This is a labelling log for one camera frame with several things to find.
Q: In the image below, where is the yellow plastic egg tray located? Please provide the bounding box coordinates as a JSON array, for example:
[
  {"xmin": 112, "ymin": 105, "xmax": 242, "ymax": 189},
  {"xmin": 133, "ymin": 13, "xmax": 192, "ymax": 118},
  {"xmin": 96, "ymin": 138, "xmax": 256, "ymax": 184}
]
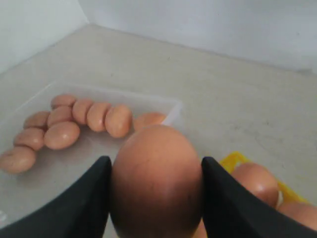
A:
[{"xmin": 219, "ymin": 151, "xmax": 310, "ymax": 206}]

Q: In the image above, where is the brown egg packed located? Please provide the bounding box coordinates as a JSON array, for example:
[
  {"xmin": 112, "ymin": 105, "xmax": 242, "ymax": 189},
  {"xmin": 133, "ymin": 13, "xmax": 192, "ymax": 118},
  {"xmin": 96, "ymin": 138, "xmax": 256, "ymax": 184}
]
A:
[
  {"xmin": 231, "ymin": 162, "xmax": 279, "ymax": 208},
  {"xmin": 277, "ymin": 202, "xmax": 317, "ymax": 231},
  {"xmin": 110, "ymin": 125, "xmax": 203, "ymax": 238}
]

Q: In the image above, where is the clear plastic bin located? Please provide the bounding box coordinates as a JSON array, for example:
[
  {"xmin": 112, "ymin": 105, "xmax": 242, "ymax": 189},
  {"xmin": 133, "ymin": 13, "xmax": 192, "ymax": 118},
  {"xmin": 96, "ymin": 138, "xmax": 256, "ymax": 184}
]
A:
[{"xmin": 0, "ymin": 82, "xmax": 183, "ymax": 227}]

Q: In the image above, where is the brown egg bin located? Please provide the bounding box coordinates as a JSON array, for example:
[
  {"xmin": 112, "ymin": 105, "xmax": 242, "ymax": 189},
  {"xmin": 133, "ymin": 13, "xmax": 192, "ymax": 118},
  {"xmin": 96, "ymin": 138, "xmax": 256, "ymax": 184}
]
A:
[
  {"xmin": 13, "ymin": 127, "xmax": 45, "ymax": 151},
  {"xmin": 105, "ymin": 104, "xmax": 132, "ymax": 138},
  {"xmin": 0, "ymin": 146, "xmax": 36, "ymax": 174},
  {"xmin": 51, "ymin": 94, "xmax": 77, "ymax": 109},
  {"xmin": 44, "ymin": 121, "xmax": 80, "ymax": 150},
  {"xmin": 47, "ymin": 106, "xmax": 73, "ymax": 127},
  {"xmin": 87, "ymin": 102, "xmax": 111, "ymax": 132},
  {"xmin": 23, "ymin": 111, "xmax": 51, "ymax": 130},
  {"xmin": 72, "ymin": 98, "xmax": 94, "ymax": 125}
]

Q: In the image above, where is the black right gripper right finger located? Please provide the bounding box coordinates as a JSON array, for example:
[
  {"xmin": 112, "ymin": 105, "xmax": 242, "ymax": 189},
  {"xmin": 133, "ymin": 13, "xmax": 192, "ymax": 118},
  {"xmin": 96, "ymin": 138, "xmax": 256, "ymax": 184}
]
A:
[{"xmin": 202, "ymin": 157, "xmax": 317, "ymax": 238}]

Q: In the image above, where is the brown egg bin back-right corner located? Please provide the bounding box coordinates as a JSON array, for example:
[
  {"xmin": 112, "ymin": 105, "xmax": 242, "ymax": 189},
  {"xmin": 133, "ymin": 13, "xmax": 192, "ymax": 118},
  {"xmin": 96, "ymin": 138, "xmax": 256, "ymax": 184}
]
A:
[{"xmin": 133, "ymin": 112, "xmax": 166, "ymax": 131}]

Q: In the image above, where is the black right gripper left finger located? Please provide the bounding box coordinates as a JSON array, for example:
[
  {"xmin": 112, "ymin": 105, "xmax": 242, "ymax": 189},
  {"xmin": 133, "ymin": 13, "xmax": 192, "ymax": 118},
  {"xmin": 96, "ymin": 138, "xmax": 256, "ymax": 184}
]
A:
[{"xmin": 0, "ymin": 156, "xmax": 112, "ymax": 238}]

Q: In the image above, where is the brown egg bin front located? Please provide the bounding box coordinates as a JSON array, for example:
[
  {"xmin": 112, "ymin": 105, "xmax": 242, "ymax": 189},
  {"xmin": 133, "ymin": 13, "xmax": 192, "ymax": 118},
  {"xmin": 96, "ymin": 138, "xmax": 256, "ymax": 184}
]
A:
[{"xmin": 51, "ymin": 94, "xmax": 77, "ymax": 109}]

